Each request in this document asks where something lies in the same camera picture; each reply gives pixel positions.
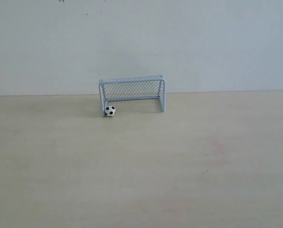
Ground small black white soccer ball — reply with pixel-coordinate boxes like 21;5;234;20
104;105;116;117

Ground white miniature soccer goal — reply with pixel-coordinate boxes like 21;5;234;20
98;75;166;116

